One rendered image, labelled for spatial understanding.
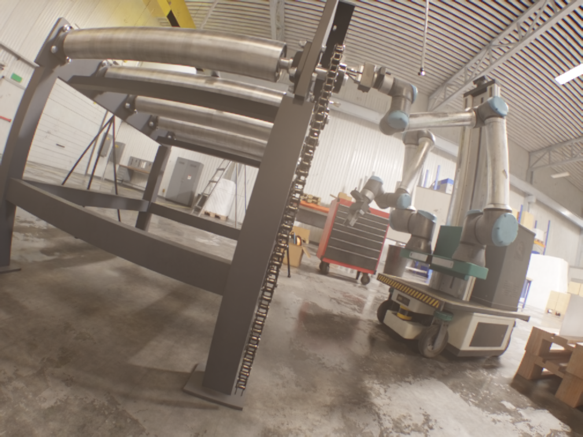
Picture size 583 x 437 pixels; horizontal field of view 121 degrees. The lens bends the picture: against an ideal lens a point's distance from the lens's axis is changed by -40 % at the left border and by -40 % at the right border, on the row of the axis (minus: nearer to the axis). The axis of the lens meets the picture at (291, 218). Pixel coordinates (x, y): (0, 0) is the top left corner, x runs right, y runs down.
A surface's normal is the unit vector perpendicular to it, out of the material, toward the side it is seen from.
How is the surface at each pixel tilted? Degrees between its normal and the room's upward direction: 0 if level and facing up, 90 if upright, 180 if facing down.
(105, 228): 90
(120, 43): 121
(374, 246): 90
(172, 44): 116
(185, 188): 90
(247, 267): 90
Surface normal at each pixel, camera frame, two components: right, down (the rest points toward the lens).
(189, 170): 0.01, -0.02
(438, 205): -0.38, -0.14
